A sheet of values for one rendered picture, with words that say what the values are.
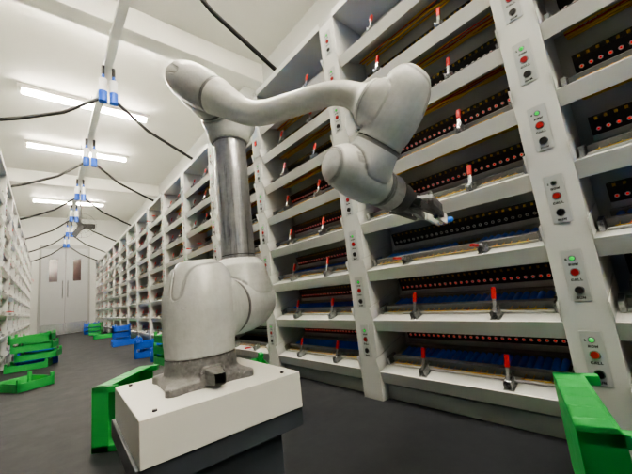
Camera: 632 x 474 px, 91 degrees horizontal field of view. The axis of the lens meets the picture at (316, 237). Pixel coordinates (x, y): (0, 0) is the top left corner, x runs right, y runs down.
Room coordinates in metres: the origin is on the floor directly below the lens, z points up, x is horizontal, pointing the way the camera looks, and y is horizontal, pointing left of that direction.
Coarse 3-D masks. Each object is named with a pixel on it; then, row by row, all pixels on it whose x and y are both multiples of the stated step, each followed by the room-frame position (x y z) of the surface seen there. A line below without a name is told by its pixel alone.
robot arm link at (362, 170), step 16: (352, 144) 0.62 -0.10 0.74; (368, 144) 0.60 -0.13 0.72; (336, 160) 0.59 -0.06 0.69; (352, 160) 0.59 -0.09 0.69; (368, 160) 0.60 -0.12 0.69; (384, 160) 0.61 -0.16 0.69; (336, 176) 0.60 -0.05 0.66; (352, 176) 0.60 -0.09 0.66; (368, 176) 0.61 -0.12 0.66; (384, 176) 0.63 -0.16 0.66; (352, 192) 0.63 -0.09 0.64; (368, 192) 0.64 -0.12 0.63; (384, 192) 0.66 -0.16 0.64
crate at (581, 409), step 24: (576, 384) 0.68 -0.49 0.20; (600, 384) 0.71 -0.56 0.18; (576, 408) 0.57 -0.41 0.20; (600, 408) 0.57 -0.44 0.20; (576, 432) 0.51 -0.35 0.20; (600, 432) 0.49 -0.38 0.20; (624, 432) 0.49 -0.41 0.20; (576, 456) 0.61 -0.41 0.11; (600, 456) 0.50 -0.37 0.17; (624, 456) 0.48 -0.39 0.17
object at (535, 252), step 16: (512, 224) 1.01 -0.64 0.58; (528, 224) 0.98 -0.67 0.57; (432, 240) 1.22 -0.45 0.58; (544, 240) 0.80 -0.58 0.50; (368, 256) 1.27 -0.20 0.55; (384, 256) 1.34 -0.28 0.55; (448, 256) 1.04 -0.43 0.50; (464, 256) 0.97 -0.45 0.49; (480, 256) 0.93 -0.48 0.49; (496, 256) 0.90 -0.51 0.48; (512, 256) 0.87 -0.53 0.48; (528, 256) 0.84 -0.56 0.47; (544, 256) 0.82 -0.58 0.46; (368, 272) 1.26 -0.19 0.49; (384, 272) 1.20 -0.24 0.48; (400, 272) 1.15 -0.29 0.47; (416, 272) 1.10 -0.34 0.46; (432, 272) 1.06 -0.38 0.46; (448, 272) 1.02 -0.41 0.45
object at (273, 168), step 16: (256, 96) 1.79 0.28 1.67; (272, 144) 1.85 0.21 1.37; (256, 160) 1.83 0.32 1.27; (272, 160) 1.84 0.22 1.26; (256, 176) 1.84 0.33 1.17; (272, 176) 1.83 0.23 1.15; (256, 192) 1.86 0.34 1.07; (272, 192) 1.82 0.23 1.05; (288, 192) 1.90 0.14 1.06; (272, 208) 1.82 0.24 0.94; (288, 224) 1.89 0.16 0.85; (272, 240) 1.80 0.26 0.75; (288, 256) 1.87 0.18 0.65; (272, 272) 1.79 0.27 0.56; (272, 320) 1.81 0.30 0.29; (288, 336) 1.84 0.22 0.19; (272, 352) 1.83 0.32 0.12
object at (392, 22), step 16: (416, 0) 0.98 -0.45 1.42; (432, 0) 1.04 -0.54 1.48; (448, 0) 1.04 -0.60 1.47; (400, 16) 1.03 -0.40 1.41; (416, 16) 1.09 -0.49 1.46; (368, 32) 1.13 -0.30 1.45; (384, 32) 1.16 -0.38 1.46; (400, 32) 1.20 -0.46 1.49; (336, 48) 1.26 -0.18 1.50; (352, 48) 1.20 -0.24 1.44; (368, 48) 1.24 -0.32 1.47; (384, 48) 1.28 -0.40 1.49; (368, 64) 1.34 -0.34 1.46
